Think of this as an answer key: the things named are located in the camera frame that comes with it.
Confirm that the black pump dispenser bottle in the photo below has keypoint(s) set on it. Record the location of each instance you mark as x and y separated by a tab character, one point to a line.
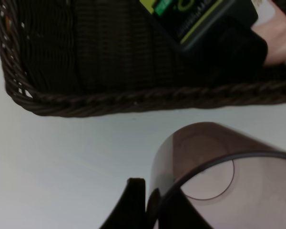
218	31

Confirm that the pink spray bottle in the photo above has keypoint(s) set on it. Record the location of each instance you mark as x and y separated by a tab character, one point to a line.
271	26

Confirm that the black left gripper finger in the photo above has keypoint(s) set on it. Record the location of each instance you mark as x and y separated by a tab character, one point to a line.
129	212

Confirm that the dark brown wicker basket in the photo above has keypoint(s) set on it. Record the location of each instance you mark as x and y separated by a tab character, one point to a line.
81	58

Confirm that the translucent pink plastic cup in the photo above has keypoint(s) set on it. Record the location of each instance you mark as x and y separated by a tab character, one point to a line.
208	176

